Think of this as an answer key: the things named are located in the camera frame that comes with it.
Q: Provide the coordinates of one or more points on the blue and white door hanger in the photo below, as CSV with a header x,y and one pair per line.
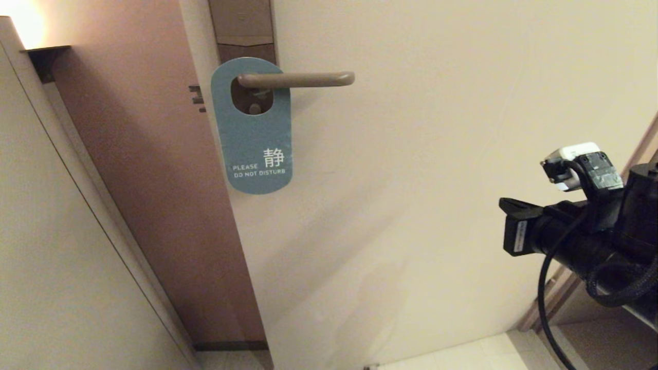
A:
x,y
254,139

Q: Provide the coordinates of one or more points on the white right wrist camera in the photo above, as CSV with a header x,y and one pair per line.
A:
x,y
570,159

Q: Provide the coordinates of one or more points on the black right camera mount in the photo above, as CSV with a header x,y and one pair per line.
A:
x,y
601,180

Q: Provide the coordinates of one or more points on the brown door lock plate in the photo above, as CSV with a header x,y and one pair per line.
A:
x,y
241,20

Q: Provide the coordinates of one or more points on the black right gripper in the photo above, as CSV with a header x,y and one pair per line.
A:
x,y
529,231

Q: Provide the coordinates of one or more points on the black wall lamp bracket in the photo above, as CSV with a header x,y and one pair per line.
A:
x,y
46,61

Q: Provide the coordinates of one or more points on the white door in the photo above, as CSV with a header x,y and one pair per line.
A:
x,y
411,231

